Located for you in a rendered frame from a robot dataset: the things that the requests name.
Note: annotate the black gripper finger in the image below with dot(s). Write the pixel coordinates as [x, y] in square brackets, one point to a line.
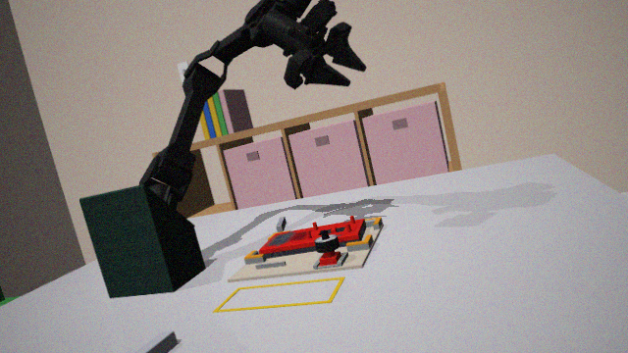
[320, 72]
[346, 57]

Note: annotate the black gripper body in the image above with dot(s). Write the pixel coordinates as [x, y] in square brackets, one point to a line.
[302, 53]

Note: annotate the black tyre wheel with grey hub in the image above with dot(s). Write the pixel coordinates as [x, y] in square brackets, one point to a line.
[328, 245]

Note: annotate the yellow rectangular outline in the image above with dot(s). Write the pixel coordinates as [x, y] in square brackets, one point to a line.
[284, 305]

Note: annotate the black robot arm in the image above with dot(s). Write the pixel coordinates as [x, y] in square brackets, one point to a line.
[264, 25]

